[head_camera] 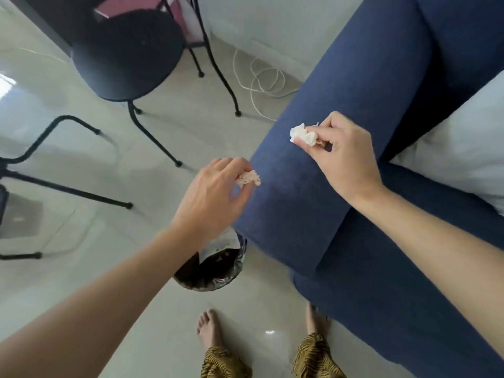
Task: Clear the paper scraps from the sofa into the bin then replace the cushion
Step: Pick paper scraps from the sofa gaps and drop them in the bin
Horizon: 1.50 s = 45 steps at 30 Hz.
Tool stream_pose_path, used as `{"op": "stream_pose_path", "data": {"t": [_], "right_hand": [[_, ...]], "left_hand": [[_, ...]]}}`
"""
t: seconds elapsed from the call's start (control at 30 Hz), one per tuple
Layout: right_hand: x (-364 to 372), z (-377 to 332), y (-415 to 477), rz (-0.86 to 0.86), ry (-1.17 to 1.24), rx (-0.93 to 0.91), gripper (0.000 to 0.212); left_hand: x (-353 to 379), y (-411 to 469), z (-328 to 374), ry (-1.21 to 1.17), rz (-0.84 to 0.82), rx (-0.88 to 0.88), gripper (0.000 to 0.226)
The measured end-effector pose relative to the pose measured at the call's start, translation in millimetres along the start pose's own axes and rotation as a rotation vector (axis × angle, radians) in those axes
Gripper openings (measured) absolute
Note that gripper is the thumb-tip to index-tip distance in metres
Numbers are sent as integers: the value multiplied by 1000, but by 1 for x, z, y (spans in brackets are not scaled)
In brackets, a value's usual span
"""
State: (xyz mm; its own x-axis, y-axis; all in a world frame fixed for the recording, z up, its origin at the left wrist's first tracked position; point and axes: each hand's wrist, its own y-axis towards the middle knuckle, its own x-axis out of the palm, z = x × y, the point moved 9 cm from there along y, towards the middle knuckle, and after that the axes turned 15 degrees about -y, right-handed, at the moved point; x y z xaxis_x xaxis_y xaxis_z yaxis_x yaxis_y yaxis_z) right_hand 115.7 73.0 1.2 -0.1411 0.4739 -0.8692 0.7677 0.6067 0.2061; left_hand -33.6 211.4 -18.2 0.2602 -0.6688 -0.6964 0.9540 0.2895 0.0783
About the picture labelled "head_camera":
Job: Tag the person's left hand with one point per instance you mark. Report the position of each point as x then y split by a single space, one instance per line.
204 204

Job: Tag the person's right hand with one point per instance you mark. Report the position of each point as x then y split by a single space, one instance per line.
348 161

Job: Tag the person's left thumb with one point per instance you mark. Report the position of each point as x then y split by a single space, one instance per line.
244 196

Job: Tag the person's right thumb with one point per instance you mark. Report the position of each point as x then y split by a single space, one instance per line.
311 145

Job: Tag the white tissue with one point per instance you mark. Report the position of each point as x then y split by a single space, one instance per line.
302 134

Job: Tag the small beige tissue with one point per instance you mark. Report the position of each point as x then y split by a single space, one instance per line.
249 178

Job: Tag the person's left forearm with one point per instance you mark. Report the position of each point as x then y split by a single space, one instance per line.
98 307

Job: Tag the person's right forearm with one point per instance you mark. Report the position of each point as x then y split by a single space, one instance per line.
437 255

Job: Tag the white paper scrap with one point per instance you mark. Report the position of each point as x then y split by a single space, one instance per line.
220 246

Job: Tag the bin with black bag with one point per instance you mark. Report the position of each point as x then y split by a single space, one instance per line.
212 273

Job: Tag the blue fabric sofa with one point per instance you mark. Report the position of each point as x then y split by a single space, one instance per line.
386 94

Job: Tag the black metal stand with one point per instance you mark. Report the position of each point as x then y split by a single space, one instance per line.
220 74

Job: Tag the person's left foot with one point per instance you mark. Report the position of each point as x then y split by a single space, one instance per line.
210 330

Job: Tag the person's foot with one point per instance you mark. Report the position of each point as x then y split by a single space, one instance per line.
316 320
210 330

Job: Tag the person's right foot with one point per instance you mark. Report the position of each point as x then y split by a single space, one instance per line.
316 320

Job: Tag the white cushion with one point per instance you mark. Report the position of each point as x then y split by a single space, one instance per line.
464 153

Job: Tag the yellow patterned trousers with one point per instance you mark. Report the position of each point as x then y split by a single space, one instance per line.
311 358

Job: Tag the black round-seat chair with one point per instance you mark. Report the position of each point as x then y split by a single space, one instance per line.
126 55

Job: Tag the pink box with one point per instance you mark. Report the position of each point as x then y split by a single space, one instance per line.
149 4

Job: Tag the dark table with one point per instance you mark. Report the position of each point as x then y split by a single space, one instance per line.
43 15

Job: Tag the black metal chair frame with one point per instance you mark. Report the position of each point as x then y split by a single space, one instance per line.
47 184

